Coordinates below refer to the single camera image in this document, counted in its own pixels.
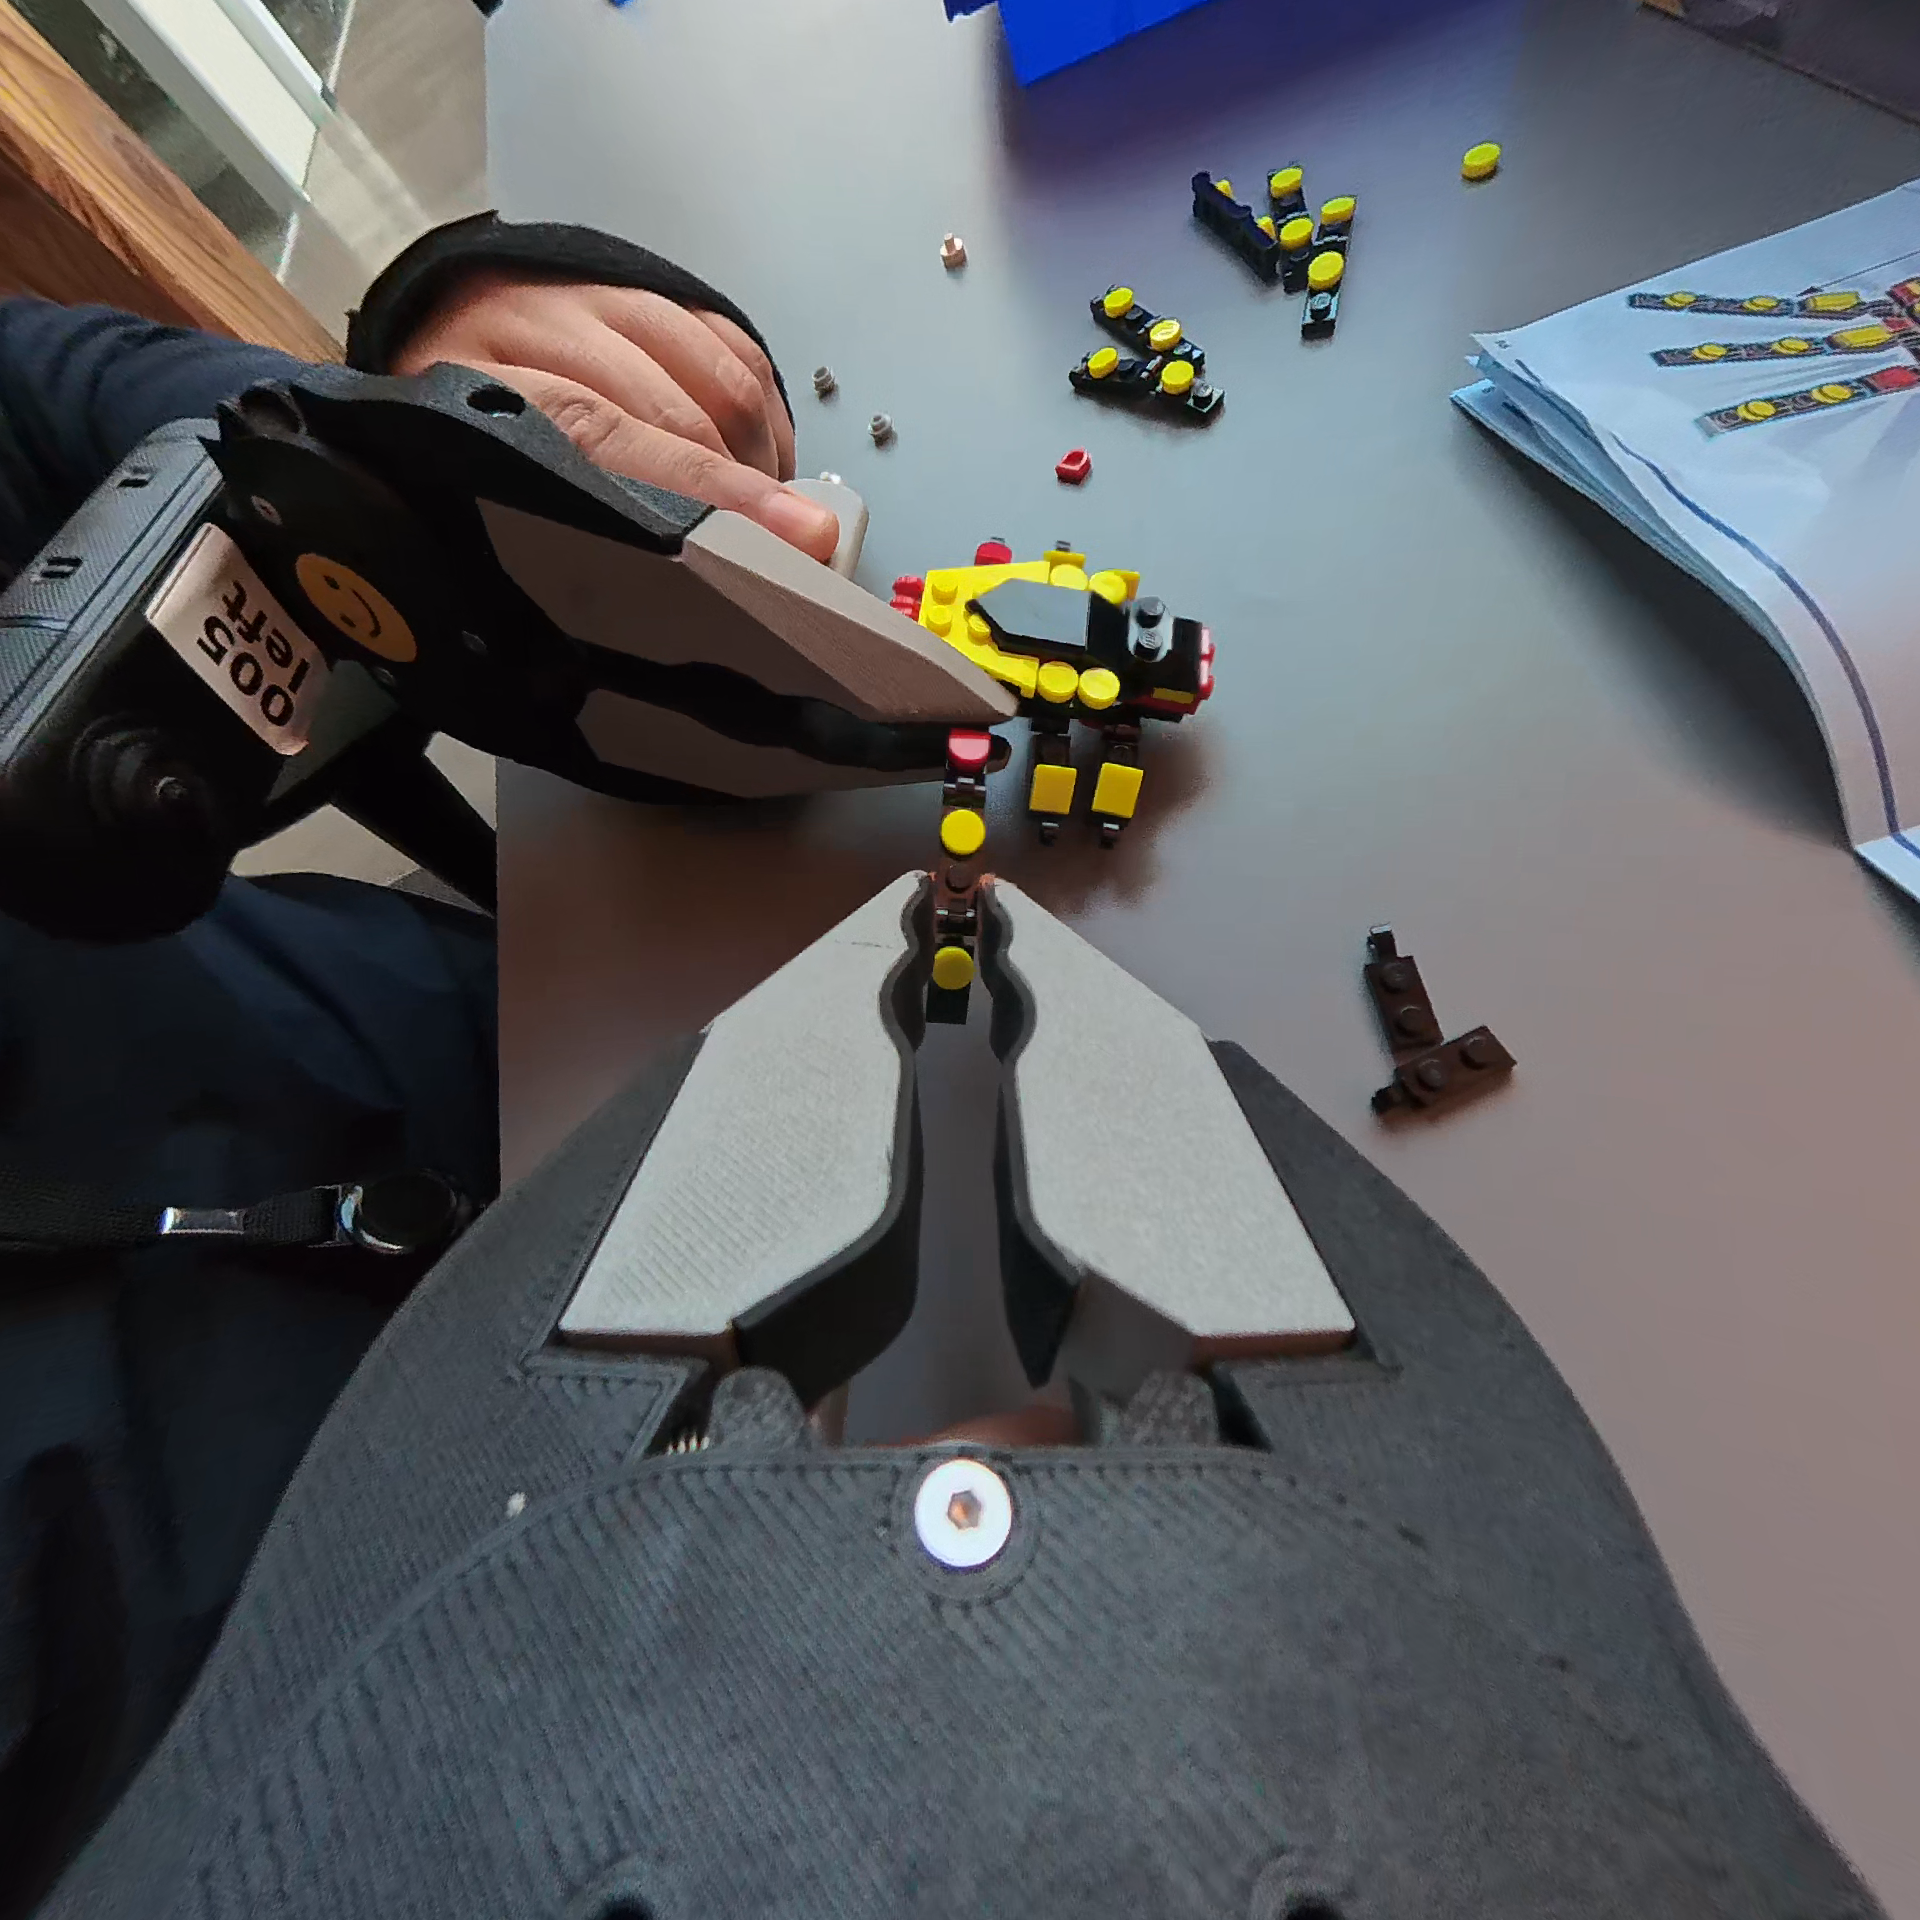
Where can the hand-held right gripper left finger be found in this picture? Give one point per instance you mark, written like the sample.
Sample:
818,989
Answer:
751,1172

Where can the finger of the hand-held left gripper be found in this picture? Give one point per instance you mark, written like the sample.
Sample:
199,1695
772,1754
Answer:
705,751
809,630

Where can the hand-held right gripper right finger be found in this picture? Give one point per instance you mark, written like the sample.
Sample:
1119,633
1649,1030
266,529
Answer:
1171,1186

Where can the yellow black lego spider body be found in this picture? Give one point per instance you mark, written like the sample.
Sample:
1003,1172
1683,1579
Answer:
961,599

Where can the lego instruction booklet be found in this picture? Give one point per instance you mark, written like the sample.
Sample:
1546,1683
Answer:
1724,494

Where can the person's left forearm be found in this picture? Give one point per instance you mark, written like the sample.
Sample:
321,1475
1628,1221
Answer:
148,405

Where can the dark lego leg without studs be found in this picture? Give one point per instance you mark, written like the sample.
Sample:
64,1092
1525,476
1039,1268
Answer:
1411,1021

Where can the person's left hand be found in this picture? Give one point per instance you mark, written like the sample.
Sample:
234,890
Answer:
645,377

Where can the pair of black yellow legs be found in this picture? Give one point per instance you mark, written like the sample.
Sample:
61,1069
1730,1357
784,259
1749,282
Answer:
1103,362

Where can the person's dark clothing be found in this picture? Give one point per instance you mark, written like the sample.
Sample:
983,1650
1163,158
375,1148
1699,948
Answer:
148,1425

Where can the blue plastic bin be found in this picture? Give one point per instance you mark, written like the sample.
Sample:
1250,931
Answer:
1095,30

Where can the white metal frame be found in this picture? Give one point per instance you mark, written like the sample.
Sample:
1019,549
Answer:
224,76

